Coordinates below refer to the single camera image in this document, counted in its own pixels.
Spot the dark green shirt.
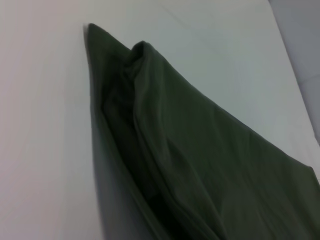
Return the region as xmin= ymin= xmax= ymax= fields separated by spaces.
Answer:
xmin=84 ymin=22 xmax=320 ymax=240

